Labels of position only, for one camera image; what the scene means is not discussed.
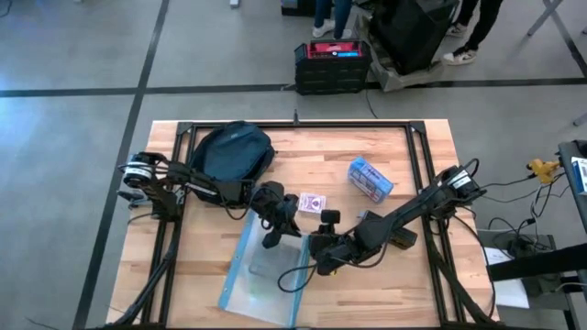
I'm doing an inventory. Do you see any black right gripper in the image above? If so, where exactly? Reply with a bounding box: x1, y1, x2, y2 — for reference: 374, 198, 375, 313
309, 209, 368, 277

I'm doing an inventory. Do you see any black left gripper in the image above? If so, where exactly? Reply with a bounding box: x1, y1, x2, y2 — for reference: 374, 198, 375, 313
254, 181, 304, 250

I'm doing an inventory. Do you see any small white charger box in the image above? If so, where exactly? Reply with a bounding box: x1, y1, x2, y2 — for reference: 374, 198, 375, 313
296, 192, 328, 215

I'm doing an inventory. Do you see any clear blue-edged zip pouch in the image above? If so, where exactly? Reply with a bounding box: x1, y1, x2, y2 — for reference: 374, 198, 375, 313
217, 209, 314, 329

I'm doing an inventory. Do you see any black network switch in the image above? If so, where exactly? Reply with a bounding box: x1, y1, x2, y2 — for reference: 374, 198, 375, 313
360, 209, 419, 251

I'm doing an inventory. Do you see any blue printed package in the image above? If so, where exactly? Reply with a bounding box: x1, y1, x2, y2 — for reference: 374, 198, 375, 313
347, 157, 394, 204

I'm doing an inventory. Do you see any navy blue backpack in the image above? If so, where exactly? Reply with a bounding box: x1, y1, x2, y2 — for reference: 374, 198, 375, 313
187, 120, 276, 208

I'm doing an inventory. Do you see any red black power station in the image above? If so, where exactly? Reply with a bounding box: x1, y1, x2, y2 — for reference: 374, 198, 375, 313
293, 38, 374, 96

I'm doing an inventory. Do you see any grey cardboard tray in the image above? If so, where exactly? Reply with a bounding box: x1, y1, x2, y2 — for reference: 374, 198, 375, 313
366, 27, 446, 93

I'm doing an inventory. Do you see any white paper sheet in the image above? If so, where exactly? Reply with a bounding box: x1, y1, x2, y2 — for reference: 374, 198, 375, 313
483, 247, 531, 309

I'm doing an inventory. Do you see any black metal bar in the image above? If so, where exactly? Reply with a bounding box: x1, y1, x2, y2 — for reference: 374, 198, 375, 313
488, 242, 587, 283

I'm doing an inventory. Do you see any grey equipment box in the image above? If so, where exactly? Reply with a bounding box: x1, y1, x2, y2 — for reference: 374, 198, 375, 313
476, 228, 559, 299

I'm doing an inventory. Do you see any yellow connector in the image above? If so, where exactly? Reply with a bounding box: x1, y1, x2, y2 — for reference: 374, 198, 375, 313
526, 158, 561, 185

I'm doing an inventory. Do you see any large black case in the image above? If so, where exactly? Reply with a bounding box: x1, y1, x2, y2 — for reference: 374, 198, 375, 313
369, 0, 460, 77

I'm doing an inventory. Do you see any black box on floor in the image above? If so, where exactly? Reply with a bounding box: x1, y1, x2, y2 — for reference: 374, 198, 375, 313
282, 0, 317, 17

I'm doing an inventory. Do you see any person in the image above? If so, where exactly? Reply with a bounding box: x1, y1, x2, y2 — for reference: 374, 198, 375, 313
442, 0, 504, 66
313, 0, 354, 40

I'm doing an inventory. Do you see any blue white box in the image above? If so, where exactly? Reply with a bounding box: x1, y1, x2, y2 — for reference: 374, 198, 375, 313
570, 157, 587, 196

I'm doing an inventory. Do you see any grey metal table leg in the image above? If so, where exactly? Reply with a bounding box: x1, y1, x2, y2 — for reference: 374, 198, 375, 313
526, 0, 566, 38

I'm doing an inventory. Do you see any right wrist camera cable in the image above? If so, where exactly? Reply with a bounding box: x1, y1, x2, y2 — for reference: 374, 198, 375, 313
277, 242, 391, 294

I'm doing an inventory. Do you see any black aluminium table frame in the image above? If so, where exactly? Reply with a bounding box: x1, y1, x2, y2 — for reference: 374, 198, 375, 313
98, 119, 501, 330

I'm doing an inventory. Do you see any black power cable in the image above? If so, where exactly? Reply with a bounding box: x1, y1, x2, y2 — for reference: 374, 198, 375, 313
364, 89, 380, 120

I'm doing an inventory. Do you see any thin black cable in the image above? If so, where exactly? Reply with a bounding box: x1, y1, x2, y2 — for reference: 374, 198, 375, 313
481, 185, 572, 205
481, 176, 533, 190

